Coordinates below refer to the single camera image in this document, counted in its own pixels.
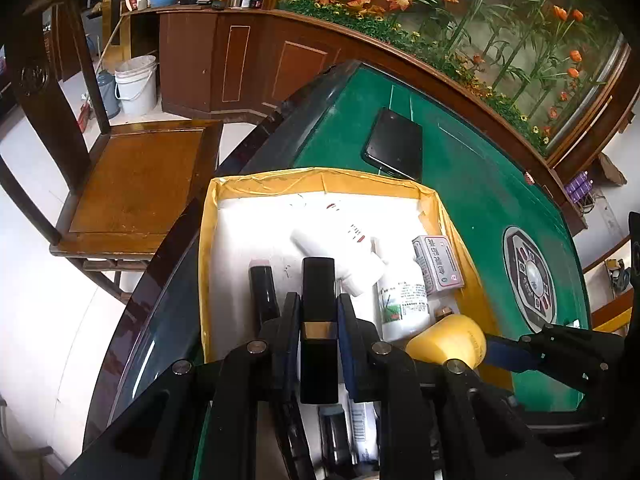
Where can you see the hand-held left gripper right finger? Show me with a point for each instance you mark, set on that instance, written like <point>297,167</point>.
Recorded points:
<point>348,355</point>

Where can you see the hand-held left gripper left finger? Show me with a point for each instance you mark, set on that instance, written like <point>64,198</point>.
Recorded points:
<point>290,330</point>

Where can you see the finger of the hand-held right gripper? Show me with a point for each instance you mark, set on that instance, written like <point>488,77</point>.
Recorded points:
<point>510,352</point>
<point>580,375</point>

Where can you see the black gold rectangular case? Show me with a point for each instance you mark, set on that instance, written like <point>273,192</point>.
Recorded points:
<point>318,300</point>

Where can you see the yellow round bottle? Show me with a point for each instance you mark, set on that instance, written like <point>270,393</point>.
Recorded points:
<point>450,342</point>

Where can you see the white labelled bottle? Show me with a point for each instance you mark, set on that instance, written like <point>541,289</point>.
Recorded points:
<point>362,425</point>

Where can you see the yellow-edged white box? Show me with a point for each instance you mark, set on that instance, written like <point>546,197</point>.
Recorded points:
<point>250,220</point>

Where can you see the black tool bag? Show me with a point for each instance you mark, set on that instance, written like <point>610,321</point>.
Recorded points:
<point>622,276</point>

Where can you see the black cosmetic tube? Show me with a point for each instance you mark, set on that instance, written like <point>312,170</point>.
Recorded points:
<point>264,295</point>

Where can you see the table centre control panel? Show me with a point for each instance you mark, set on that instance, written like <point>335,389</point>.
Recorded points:
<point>530,280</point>

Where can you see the white bottle green label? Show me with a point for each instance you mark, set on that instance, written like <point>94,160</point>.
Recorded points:
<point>402,300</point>

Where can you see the dark cylindrical bottle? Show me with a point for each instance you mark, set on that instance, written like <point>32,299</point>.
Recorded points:
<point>334,435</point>

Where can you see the white tube bottle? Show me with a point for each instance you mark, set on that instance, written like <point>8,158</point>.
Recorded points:
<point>340,255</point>

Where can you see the purple bottle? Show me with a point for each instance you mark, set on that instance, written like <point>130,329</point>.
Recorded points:
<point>584,189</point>

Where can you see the purple bottles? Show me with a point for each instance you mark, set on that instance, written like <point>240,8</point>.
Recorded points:
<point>573,186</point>

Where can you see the small white carton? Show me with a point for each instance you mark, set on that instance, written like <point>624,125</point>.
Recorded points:
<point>437,265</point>

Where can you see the black smartphone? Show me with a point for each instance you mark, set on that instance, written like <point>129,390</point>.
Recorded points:
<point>395,145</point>

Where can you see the wooden chair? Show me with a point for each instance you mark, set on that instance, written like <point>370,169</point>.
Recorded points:
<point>135,180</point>

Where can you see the white plastic bucket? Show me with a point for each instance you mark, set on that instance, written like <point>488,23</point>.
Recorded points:
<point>135,85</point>

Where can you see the grey blue bin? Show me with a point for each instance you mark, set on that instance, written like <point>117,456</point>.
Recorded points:
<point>107,96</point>

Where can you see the artificial flower display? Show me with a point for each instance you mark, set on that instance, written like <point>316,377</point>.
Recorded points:
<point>450,10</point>

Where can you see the brown wall shelf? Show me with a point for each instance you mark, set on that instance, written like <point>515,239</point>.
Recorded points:
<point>612,169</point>

